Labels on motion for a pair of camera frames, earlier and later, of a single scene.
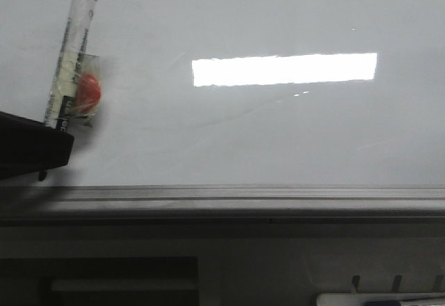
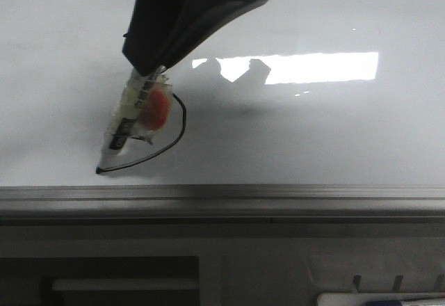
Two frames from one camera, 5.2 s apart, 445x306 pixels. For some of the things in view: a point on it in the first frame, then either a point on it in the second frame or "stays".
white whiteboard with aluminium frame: x=236 y=97 stays
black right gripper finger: x=28 y=147 -> x=173 y=12
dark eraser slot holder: x=99 y=281 stays
